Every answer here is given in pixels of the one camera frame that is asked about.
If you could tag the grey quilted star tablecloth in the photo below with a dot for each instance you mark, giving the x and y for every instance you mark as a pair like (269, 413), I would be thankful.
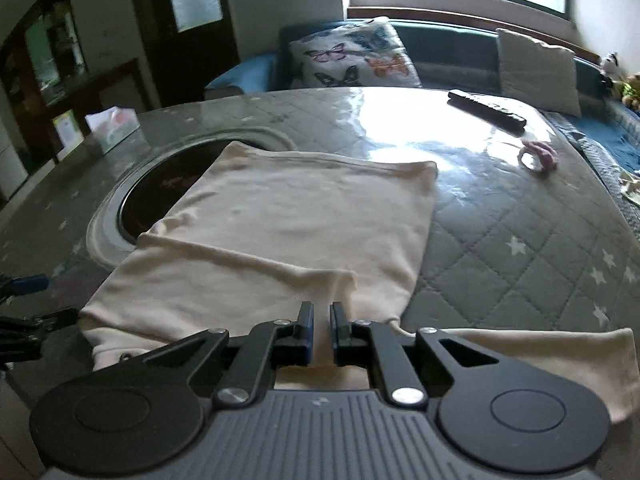
(500, 260)

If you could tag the white appliance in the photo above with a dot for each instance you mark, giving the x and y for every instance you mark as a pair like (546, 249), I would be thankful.
(10, 170)

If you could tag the round black induction cooktop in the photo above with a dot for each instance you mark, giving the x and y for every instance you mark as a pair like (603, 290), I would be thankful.
(160, 195)

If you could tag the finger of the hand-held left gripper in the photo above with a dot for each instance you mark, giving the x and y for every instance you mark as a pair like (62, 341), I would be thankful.
(25, 284)
(25, 332)

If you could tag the teal sofa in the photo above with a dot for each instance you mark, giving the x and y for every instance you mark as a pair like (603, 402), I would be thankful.
(450, 45)

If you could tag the tissue box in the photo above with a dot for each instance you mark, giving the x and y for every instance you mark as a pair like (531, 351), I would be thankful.
(117, 135)

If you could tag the cream knit garment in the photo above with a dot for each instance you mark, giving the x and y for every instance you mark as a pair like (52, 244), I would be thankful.
(300, 220)

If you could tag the black remote control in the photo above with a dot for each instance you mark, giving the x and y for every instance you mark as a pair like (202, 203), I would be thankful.
(485, 107)

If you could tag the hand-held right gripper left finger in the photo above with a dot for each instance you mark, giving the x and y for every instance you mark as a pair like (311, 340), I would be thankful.
(310, 332)

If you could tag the butterfly print pillow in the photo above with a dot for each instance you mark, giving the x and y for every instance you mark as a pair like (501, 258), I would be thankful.
(350, 55)

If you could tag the plain grey pillow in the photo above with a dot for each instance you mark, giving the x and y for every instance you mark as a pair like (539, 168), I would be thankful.
(540, 70)

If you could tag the dark wooden cabinet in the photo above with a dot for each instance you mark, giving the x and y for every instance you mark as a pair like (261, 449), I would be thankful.
(115, 85)

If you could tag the black and white plush toy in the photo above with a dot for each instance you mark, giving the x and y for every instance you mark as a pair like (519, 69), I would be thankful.
(610, 64)

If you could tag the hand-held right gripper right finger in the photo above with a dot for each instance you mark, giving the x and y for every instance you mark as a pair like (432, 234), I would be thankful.
(333, 332)

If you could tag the brown bear plush toy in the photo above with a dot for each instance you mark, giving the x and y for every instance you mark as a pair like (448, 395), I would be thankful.
(631, 90)

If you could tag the dark door with frosted glass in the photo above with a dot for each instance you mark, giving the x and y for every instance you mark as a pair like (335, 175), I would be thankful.
(150, 60)

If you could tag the white framed card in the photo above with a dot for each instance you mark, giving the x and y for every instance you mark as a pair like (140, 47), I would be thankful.
(67, 132)

